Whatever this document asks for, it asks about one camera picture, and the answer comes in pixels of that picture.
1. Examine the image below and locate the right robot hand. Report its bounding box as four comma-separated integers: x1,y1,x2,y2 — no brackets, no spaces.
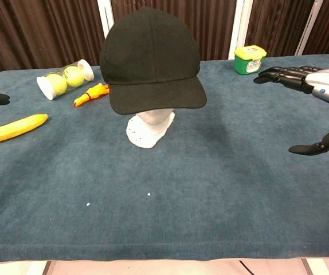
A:
253,66,329,156

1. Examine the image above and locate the yellow tennis ball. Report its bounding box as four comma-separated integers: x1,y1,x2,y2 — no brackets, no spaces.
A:
45,73,68,96
62,66,84,88

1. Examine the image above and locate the clear tennis ball tube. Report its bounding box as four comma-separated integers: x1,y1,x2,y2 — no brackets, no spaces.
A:
36,58,95,101

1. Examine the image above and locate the blue table cloth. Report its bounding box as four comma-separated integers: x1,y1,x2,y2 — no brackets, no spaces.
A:
0,53,329,263

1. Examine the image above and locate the yellow rubber chicken toy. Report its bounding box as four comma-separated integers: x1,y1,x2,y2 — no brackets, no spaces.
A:
73,82,111,108

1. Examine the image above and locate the white foam mannequin head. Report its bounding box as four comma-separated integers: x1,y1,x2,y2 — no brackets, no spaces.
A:
126,108,176,150

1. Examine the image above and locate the black cable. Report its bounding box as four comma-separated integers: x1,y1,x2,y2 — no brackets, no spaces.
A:
238,260,256,275

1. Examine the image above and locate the green box with yellow lid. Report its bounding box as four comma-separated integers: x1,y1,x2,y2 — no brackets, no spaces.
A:
234,45,267,76

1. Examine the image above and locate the black baseball cap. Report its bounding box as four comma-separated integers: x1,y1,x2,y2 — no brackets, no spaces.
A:
99,6,207,115

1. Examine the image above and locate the yellow banana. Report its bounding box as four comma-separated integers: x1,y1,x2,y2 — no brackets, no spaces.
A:
0,113,49,145

